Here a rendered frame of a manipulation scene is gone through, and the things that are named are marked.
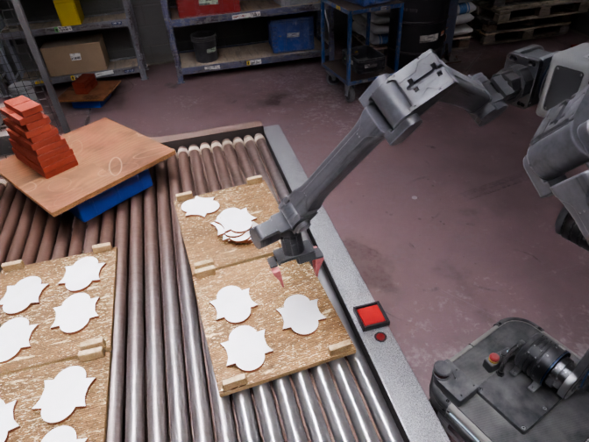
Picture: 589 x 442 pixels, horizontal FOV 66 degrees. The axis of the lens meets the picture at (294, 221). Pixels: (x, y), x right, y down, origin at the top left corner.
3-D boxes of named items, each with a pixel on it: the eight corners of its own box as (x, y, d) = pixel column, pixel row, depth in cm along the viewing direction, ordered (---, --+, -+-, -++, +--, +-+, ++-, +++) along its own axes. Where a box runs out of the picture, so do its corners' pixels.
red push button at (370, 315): (376, 307, 127) (377, 303, 126) (386, 324, 122) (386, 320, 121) (356, 312, 126) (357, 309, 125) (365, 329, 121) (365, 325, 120)
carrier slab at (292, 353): (301, 251, 146) (301, 247, 145) (356, 352, 115) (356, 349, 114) (193, 280, 138) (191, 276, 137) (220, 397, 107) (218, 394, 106)
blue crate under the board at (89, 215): (112, 160, 196) (105, 140, 190) (155, 185, 180) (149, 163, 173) (43, 194, 178) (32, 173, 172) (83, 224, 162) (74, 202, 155)
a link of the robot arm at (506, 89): (519, 90, 106) (505, 73, 107) (490, 102, 102) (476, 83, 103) (493, 114, 114) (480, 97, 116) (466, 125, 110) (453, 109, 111)
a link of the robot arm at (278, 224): (313, 222, 108) (294, 192, 110) (272, 241, 103) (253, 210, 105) (300, 240, 118) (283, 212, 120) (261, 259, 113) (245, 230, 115)
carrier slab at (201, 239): (265, 182, 177) (264, 179, 176) (301, 247, 147) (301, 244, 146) (174, 203, 169) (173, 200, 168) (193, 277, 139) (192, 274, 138)
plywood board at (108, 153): (106, 120, 204) (105, 117, 203) (175, 153, 178) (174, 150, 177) (-9, 168, 176) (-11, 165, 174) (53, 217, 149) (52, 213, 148)
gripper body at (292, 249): (273, 255, 123) (267, 231, 119) (308, 245, 124) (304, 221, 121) (279, 267, 117) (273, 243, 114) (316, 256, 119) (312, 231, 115)
